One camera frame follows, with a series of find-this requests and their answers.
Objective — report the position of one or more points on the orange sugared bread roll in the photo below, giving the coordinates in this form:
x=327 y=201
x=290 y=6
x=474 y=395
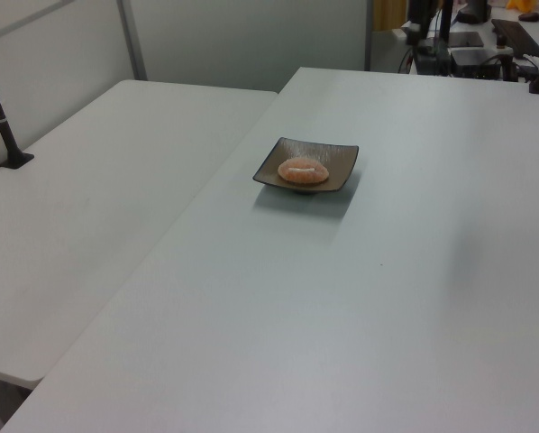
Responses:
x=302 y=171

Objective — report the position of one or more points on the square brown ceramic plate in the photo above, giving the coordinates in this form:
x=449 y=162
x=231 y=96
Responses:
x=328 y=162

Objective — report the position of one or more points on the white side table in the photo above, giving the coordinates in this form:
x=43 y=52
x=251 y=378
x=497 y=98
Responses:
x=94 y=203

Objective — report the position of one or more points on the black equipment cluster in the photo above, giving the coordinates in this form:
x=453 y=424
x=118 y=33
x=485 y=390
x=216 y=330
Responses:
x=425 y=27

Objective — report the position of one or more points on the black electronics box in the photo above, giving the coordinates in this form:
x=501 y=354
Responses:
x=474 y=61

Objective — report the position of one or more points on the black keyboard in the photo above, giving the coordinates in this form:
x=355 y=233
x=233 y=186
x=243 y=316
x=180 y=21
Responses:
x=517 y=36

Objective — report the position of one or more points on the brown oval object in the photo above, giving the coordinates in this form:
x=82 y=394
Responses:
x=529 y=17

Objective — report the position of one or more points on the yellow toy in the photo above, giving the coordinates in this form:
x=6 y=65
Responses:
x=522 y=3

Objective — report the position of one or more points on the grey partition post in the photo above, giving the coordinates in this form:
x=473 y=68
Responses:
x=132 y=40

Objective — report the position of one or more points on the black camera stand pole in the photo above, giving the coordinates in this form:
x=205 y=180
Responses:
x=2 y=126

